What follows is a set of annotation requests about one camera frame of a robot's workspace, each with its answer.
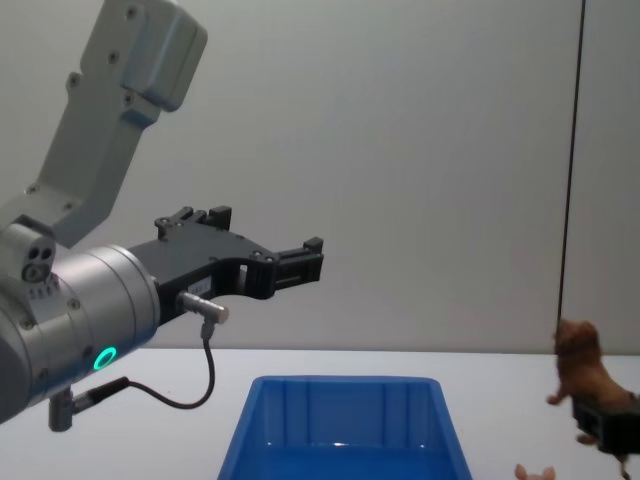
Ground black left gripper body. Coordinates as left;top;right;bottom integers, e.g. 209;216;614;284
128;228;277;334

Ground brown toy animal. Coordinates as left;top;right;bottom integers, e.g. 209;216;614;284
546;318;640;444

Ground small pink toy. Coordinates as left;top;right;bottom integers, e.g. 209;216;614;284
514;463;558;480

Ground blue plastic bin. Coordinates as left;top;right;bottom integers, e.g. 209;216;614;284
217;375;474;480

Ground thin dark gripper cable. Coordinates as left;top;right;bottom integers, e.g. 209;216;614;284
73;292;231;409

